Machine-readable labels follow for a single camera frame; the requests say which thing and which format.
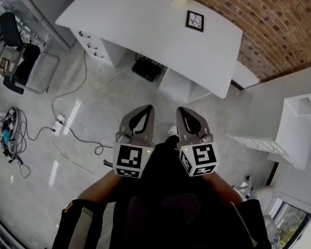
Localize person's white shoe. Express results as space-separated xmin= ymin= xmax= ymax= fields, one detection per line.
xmin=167 ymin=124 xmax=179 ymax=137

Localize grey power cable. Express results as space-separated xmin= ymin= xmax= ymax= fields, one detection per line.
xmin=23 ymin=50 xmax=115 ymax=156

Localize white power cable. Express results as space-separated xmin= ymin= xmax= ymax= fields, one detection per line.
xmin=48 ymin=61 xmax=135 ymax=182

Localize white swivel chair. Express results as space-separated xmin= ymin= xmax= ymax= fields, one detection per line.
xmin=232 ymin=174 xmax=276 ymax=217

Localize window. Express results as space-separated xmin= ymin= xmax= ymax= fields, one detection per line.
xmin=271 ymin=201 xmax=311 ymax=249

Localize person's black top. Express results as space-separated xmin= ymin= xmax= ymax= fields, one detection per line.
xmin=51 ymin=193 xmax=273 ymax=249

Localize cardboard box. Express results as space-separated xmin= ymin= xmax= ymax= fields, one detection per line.
xmin=0 ymin=47 xmax=24 ymax=76

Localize person's left forearm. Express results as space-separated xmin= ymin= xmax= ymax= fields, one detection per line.
xmin=77 ymin=169 xmax=125 ymax=210

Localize white open shelf cabinet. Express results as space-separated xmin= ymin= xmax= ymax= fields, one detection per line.
xmin=157 ymin=67 xmax=213 ymax=104

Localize white board panel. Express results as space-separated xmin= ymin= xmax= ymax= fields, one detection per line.
xmin=230 ymin=60 xmax=261 ymax=90

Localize white power strip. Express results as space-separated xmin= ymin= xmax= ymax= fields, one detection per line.
xmin=50 ymin=114 xmax=67 ymax=136

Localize white shelving unit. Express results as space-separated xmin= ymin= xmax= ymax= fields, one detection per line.
xmin=227 ymin=91 xmax=311 ymax=170

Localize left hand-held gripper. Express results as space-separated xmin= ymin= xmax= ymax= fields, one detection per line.
xmin=112 ymin=104 xmax=157 ymax=179

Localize white desk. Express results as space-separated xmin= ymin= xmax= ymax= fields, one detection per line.
xmin=55 ymin=0 xmax=244 ymax=100

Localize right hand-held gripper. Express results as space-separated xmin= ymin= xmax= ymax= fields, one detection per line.
xmin=176 ymin=106 xmax=221 ymax=177

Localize person's right forearm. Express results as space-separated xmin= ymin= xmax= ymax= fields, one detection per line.
xmin=202 ymin=170 xmax=246 ymax=208

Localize black router with antennas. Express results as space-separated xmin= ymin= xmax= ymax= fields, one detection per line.
xmin=131 ymin=57 xmax=164 ymax=82

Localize white drawer unit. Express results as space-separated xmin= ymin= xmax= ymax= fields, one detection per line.
xmin=68 ymin=26 xmax=128 ymax=68

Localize person's black trousers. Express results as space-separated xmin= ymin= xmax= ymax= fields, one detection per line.
xmin=142 ymin=134 xmax=210 ymax=207

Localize pile of devices and cables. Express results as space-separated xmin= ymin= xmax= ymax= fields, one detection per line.
xmin=0 ymin=107 xmax=32 ymax=179

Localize black office chair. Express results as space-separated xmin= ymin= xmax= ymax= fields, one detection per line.
xmin=0 ymin=11 xmax=61 ymax=95

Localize grey cabinet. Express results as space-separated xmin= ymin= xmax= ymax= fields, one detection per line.
xmin=4 ymin=0 xmax=78 ymax=52

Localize black picture frame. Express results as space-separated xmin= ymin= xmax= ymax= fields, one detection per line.
xmin=185 ymin=10 xmax=205 ymax=33

